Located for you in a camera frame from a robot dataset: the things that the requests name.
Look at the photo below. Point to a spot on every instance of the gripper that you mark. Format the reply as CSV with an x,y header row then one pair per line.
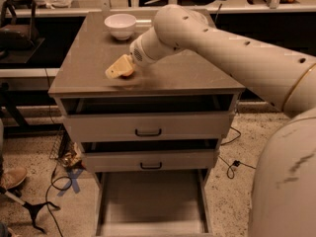
x,y
137,52

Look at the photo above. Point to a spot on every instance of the orange fruit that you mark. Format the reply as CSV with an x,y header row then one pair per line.
x,y
127,71

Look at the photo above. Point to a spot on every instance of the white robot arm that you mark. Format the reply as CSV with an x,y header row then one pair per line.
x,y
284,187

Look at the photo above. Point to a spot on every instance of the grey drawer cabinet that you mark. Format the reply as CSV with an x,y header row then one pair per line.
x,y
180,83

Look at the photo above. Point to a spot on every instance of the open bottom drawer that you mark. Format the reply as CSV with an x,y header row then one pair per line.
x,y
153,204

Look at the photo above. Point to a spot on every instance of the white ceramic bowl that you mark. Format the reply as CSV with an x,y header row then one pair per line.
x,y
121,26

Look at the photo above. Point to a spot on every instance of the black chair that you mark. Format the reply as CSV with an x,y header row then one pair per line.
x,y
18,42

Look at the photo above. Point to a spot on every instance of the blue tape cross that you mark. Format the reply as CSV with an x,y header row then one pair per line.
x,y
72,182

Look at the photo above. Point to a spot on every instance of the brown shoe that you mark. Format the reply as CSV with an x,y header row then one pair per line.
x,y
12,177

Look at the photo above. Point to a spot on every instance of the black tripod foot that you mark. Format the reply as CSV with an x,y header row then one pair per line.
x,y
33,209

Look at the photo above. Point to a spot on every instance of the top drawer with handle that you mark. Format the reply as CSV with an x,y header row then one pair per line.
x,y
153,126

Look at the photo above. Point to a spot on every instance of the drawer with handle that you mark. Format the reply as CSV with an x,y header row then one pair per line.
x,y
150,155
153,126

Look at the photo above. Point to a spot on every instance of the middle drawer with handle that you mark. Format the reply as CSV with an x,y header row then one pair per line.
x,y
150,155

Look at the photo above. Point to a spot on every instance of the wire basket with items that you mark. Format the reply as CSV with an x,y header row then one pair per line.
x,y
65,152

